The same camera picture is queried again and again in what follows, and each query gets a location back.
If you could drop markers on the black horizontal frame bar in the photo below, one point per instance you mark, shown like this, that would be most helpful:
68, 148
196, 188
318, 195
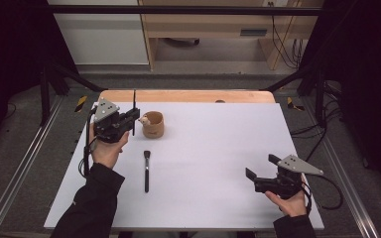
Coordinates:
178, 10

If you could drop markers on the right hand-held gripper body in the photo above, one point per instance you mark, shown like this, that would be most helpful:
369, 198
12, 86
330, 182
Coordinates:
282, 186

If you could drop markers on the thin black makeup brush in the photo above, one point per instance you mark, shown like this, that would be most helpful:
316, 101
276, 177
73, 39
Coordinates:
134, 99

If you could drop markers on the person's left hand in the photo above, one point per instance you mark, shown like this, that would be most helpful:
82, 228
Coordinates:
107, 153

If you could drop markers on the wooden cup with animal figure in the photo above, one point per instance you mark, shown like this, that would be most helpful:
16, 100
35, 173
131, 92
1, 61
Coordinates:
153, 125

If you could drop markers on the black flat-head makeup brush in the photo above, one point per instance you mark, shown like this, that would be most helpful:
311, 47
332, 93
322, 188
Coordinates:
147, 172

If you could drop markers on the black curtain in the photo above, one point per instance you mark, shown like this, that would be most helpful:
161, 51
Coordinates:
10, 66
370, 82

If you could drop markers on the wooden table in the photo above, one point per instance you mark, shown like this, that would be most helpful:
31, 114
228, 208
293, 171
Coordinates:
178, 96

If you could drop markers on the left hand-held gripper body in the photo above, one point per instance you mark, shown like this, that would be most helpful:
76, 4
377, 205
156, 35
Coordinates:
110, 125

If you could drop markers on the person's right hand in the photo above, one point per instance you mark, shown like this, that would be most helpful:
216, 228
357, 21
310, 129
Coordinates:
291, 205

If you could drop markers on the aluminium rail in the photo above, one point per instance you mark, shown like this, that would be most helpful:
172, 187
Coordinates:
20, 165
347, 185

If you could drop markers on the white table cover sheet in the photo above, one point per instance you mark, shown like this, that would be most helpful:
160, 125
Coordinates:
195, 185

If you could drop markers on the black metal frame stand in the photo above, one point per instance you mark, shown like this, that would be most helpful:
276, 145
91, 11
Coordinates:
320, 99
44, 99

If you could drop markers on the white cabinet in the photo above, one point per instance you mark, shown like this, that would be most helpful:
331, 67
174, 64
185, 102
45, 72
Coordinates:
102, 39

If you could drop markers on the light wooden desk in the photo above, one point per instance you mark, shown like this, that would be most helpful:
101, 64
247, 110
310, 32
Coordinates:
208, 26

